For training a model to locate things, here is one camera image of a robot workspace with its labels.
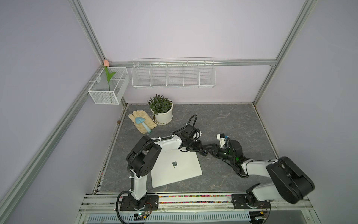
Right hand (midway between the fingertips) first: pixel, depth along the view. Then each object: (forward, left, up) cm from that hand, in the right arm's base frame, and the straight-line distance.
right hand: (204, 147), depth 85 cm
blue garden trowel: (+27, +48, -7) cm, 55 cm away
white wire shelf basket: (+48, +20, +21) cm, 56 cm away
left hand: (0, 0, -4) cm, 4 cm away
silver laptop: (-9, +20, -7) cm, 23 cm away
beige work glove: (+27, +41, -8) cm, 49 cm away
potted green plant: (+25, +27, +9) cm, 38 cm away
